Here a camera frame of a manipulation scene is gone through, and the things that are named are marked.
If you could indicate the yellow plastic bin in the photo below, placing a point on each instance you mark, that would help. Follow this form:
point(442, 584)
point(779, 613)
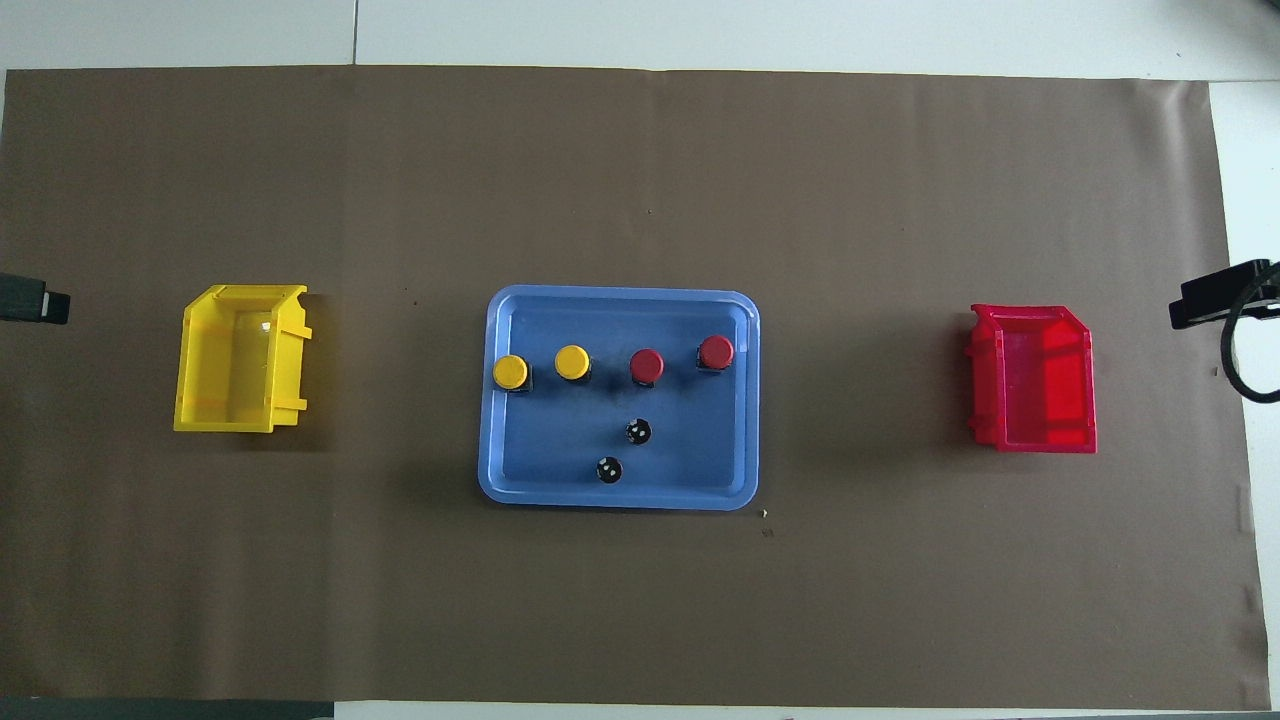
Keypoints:
point(240, 360)

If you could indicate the yellow push button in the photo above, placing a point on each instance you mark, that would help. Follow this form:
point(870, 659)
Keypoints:
point(510, 372)
point(572, 362)

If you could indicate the brown paper mat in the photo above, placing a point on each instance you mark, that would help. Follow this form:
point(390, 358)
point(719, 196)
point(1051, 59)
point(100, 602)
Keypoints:
point(640, 180)

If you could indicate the red push button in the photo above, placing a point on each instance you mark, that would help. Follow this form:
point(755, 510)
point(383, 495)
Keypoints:
point(647, 366)
point(716, 351)

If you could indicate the red plastic bin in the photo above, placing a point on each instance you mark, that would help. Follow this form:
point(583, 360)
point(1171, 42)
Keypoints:
point(1040, 390)

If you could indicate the blue plastic tray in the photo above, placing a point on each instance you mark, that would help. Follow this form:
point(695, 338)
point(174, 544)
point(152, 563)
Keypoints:
point(560, 450)

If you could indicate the black button base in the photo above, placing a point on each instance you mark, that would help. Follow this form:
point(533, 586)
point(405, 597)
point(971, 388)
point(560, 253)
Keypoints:
point(638, 438)
point(609, 476)

